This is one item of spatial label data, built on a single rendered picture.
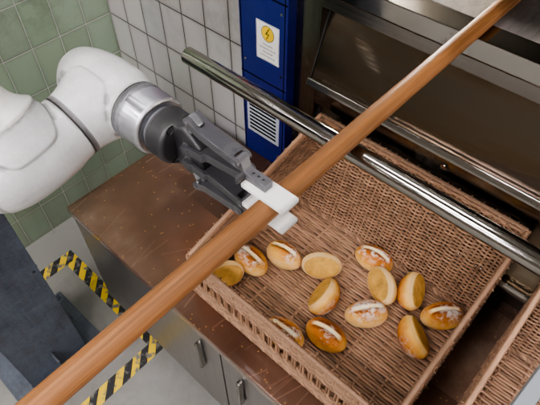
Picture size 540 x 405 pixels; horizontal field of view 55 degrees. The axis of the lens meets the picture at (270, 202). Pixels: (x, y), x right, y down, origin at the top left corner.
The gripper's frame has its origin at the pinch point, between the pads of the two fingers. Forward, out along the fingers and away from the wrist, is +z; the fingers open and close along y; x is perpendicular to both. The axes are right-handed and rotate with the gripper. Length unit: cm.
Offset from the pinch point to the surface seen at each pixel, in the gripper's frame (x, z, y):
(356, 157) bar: -16.1, 2.0, 2.8
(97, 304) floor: 4, -81, 120
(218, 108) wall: -54, -70, 58
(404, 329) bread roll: -27, 15, 55
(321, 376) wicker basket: -5, 9, 50
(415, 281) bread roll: -39, 11, 54
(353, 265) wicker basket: -37, -4, 61
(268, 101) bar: -16.7, -15.3, 2.5
